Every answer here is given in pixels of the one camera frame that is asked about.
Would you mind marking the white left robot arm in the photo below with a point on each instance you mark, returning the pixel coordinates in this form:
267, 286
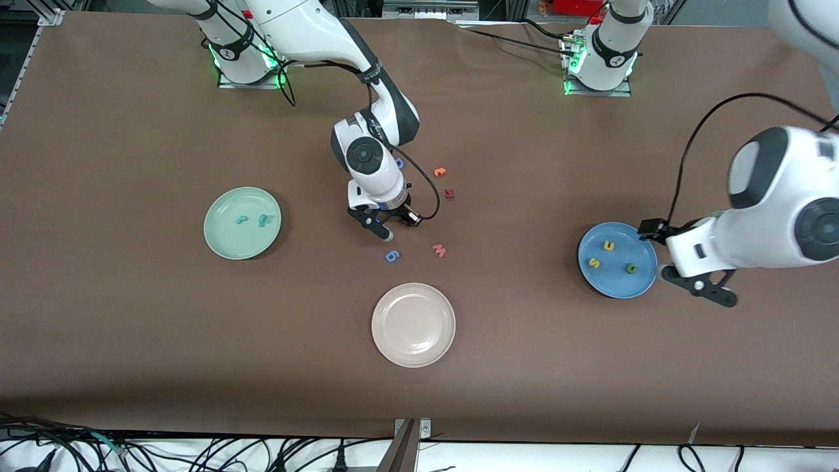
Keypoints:
773, 190

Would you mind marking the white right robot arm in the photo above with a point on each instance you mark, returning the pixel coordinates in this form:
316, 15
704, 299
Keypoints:
308, 33

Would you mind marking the pink letter w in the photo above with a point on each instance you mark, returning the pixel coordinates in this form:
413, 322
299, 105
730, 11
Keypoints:
439, 250

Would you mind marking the blue letter g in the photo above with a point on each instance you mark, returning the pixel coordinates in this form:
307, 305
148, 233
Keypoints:
392, 255

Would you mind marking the blue plate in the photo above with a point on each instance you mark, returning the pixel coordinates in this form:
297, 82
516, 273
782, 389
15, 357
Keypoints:
613, 285

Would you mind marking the beige plate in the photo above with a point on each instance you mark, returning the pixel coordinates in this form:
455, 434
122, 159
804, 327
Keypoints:
413, 324

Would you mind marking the light green plate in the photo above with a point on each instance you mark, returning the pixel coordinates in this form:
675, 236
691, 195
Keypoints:
242, 239

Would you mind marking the brown table cover mat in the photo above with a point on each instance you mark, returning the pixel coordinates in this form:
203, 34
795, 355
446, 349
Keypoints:
590, 367

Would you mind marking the red box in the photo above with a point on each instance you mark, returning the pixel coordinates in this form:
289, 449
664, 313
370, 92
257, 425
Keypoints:
577, 6

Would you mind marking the aluminium profile beam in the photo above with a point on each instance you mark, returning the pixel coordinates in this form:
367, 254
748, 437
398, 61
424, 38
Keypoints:
400, 452

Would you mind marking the black power plug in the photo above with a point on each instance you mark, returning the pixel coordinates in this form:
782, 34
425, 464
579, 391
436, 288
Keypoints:
339, 463

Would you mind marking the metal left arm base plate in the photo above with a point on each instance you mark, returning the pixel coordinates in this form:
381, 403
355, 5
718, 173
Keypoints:
596, 93

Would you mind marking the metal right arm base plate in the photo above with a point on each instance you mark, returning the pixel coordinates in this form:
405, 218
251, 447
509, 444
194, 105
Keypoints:
283, 75

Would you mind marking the silver frame piece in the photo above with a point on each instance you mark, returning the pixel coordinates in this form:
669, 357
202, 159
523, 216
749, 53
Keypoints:
429, 8

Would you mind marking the small metal bracket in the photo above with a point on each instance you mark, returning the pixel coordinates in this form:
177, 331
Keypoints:
425, 429

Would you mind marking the metal corner bracket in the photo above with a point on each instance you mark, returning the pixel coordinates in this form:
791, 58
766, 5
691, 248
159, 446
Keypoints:
51, 17

